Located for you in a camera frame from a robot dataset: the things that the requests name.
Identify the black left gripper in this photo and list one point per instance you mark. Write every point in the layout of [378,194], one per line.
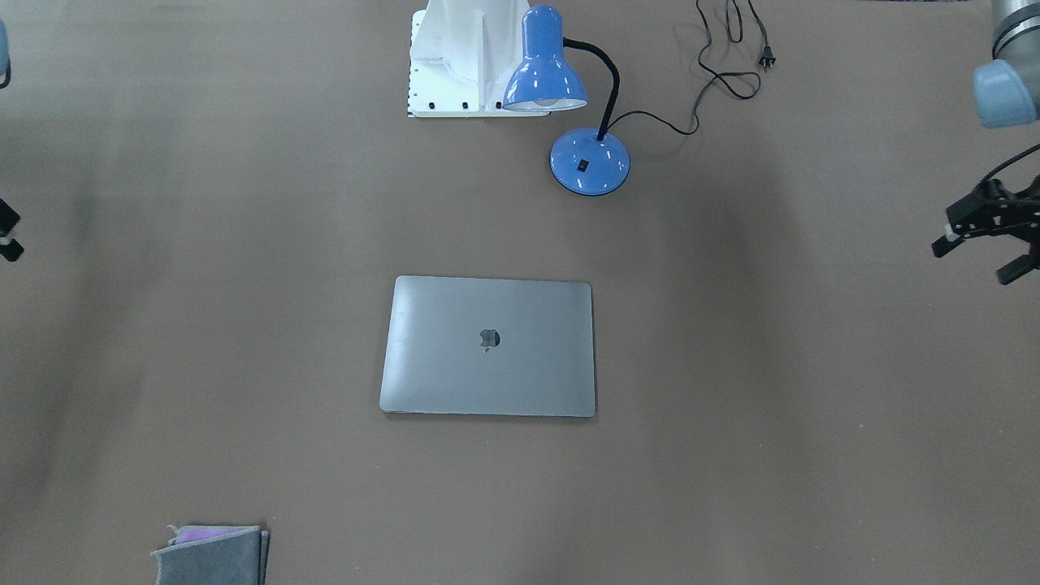
[996,213]

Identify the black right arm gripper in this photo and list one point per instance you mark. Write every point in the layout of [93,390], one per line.
[7,230]

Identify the grey laptop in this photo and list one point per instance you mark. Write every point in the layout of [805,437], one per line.
[478,346]

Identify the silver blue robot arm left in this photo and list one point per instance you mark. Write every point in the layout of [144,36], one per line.
[1006,95]

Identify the grey folded cloth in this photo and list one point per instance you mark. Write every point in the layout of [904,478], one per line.
[214,555]

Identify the blue desk lamp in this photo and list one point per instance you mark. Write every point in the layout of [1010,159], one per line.
[589,161]

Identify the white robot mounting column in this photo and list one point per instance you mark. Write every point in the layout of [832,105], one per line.
[461,57]

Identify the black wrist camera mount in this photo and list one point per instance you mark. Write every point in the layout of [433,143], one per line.
[1002,198]

